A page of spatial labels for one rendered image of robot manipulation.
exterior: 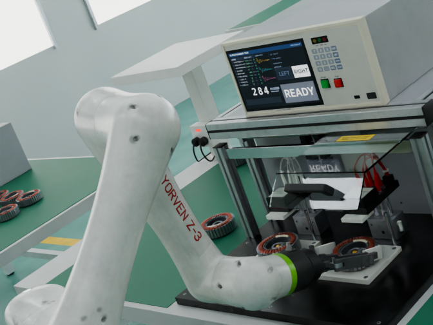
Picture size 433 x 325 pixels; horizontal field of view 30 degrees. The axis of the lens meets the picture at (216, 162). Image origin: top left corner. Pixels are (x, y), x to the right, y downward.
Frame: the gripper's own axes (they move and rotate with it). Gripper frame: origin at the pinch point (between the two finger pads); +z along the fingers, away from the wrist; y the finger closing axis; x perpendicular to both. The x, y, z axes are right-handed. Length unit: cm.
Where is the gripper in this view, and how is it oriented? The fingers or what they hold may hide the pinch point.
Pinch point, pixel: (354, 250)
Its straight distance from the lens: 192.6
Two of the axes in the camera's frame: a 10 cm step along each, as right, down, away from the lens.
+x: 1.0, 9.9, 0.7
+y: -6.9, 0.2, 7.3
